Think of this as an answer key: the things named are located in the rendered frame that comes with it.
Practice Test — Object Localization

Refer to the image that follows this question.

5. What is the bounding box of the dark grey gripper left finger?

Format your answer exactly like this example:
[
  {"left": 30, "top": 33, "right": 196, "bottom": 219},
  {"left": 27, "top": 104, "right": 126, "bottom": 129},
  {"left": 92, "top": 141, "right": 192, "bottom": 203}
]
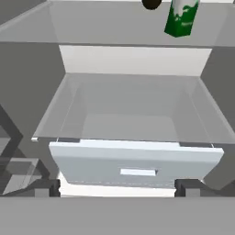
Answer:
[{"left": 3, "top": 178, "right": 62, "bottom": 198}]

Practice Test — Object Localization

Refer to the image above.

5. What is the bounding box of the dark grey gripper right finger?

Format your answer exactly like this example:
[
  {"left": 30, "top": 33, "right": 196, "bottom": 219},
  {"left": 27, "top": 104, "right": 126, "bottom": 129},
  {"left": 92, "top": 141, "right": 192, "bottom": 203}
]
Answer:
[{"left": 174, "top": 178, "right": 231, "bottom": 198}]

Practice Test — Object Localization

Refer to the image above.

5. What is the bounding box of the white fridge drawer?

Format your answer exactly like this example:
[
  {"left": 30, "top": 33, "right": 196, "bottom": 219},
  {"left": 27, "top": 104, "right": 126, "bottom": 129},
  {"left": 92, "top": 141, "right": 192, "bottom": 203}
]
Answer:
[{"left": 49, "top": 139, "right": 225, "bottom": 188}]

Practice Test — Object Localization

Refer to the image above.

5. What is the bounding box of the glass fridge shelf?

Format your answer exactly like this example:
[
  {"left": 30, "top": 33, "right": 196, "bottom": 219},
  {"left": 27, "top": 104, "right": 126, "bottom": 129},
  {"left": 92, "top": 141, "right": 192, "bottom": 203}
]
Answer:
[
  {"left": 0, "top": 0, "right": 235, "bottom": 49},
  {"left": 31, "top": 73, "right": 235, "bottom": 145}
]

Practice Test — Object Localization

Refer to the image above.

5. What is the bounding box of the green and white milk carton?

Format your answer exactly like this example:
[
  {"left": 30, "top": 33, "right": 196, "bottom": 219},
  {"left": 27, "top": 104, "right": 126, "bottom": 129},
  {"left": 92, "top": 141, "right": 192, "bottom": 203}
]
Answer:
[{"left": 163, "top": 0, "right": 200, "bottom": 39}]

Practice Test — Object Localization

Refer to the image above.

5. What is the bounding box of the dark brown round object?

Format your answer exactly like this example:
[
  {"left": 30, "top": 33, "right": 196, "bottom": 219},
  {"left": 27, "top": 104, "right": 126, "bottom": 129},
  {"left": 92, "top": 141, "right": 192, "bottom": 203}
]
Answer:
[{"left": 141, "top": 0, "right": 162, "bottom": 11}]

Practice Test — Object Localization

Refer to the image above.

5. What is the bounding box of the white drawer handle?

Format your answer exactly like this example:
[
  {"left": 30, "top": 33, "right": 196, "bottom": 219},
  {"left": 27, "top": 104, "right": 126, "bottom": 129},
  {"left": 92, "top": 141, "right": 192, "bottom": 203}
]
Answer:
[{"left": 119, "top": 167, "right": 159, "bottom": 177}]

